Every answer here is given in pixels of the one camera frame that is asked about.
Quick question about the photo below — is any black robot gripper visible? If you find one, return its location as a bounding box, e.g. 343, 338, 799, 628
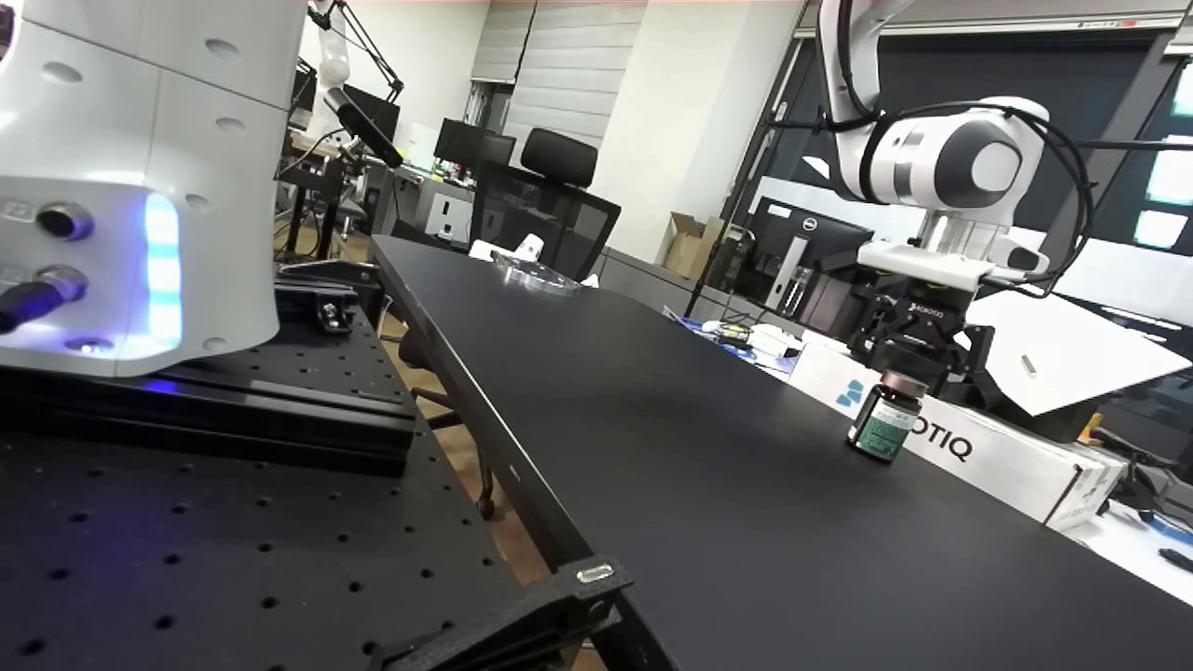
848, 274, 992, 400

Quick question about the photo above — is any black perforated mounting board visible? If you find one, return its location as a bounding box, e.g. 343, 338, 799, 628
0, 274, 625, 671

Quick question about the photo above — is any small dark green-labelled bottle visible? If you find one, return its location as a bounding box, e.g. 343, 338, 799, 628
848, 371, 925, 462

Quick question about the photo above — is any white cardboard box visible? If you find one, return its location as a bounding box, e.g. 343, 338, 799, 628
694, 287, 1193, 530

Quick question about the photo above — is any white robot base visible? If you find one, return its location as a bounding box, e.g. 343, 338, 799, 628
0, 0, 305, 376

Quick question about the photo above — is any black office chair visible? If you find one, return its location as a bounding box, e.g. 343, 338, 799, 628
469, 128, 619, 279

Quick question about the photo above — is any brown cardboard box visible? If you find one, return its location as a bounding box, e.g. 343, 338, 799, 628
659, 211, 728, 279

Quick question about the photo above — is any black computer monitor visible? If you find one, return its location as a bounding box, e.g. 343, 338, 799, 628
435, 120, 513, 172

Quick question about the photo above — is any clear plastic bag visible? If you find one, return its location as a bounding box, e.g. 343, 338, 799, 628
469, 235, 575, 294

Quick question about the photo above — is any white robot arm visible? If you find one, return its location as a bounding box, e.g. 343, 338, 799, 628
815, 0, 1087, 391

